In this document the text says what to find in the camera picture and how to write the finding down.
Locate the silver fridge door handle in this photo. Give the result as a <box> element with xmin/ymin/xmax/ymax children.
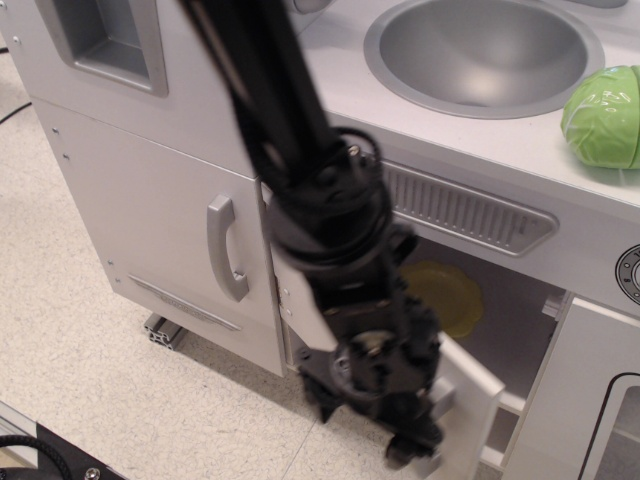
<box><xmin>206</xmin><ymin>195</ymin><xmax>249</xmax><ymax>303</ymax></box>

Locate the black braided cable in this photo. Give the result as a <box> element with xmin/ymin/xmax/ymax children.
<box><xmin>0</xmin><ymin>432</ymin><xmax>66</xmax><ymax>480</ymax></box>

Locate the silver round sink basin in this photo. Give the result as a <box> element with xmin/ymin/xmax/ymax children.
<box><xmin>364</xmin><ymin>1</ymin><xmax>605</xmax><ymax>120</ymax></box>

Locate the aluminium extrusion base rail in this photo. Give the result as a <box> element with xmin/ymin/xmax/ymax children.
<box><xmin>144</xmin><ymin>313</ymin><xmax>187</xmax><ymax>350</ymax></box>

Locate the black oven dial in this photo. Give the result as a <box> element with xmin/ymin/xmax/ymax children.
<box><xmin>615</xmin><ymin>245</ymin><xmax>640</xmax><ymax>304</ymax></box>

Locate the grey recessed dispenser panel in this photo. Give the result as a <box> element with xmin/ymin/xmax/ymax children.
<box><xmin>35</xmin><ymin>0</ymin><xmax>168</xmax><ymax>98</ymax></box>

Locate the white cabinet door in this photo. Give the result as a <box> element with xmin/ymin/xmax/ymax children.
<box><xmin>262</xmin><ymin>182</ymin><xmax>506</xmax><ymax>480</ymax></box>

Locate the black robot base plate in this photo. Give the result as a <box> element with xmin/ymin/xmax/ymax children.
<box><xmin>0</xmin><ymin>422</ymin><xmax>126</xmax><ymax>480</ymax></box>

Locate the grey vent panel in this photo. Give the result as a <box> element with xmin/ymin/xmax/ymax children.
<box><xmin>384</xmin><ymin>163</ymin><xmax>559</xmax><ymax>257</ymax></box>

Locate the silver cabinet door handle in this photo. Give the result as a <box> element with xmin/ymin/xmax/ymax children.
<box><xmin>429</xmin><ymin>377</ymin><xmax>456</xmax><ymax>419</ymax></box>

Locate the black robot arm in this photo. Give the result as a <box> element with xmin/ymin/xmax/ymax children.
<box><xmin>182</xmin><ymin>1</ymin><xmax>443</xmax><ymax>469</ymax></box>

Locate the black floor cable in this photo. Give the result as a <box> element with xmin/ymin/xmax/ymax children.
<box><xmin>0</xmin><ymin>44</ymin><xmax>33</xmax><ymax>124</ymax></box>

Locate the silver faucet base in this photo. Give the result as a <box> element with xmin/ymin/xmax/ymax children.
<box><xmin>292</xmin><ymin>0</ymin><xmax>332</xmax><ymax>15</ymax></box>

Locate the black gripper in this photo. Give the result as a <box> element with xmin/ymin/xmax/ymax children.
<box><xmin>298</xmin><ymin>349</ymin><xmax>443</xmax><ymax>469</ymax></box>

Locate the yellow scalloped toy plate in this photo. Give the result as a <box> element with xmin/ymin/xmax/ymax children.
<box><xmin>400</xmin><ymin>261</ymin><xmax>484</xmax><ymax>339</ymax></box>

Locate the white toy kitchen cabinet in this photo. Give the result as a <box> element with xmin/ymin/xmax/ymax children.
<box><xmin>1</xmin><ymin>1</ymin><xmax>639</xmax><ymax>479</ymax></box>

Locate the green toy cabbage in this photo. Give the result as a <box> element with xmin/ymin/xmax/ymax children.
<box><xmin>560</xmin><ymin>65</ymin><xmax>639</xmax><ymax>170</ymax></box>

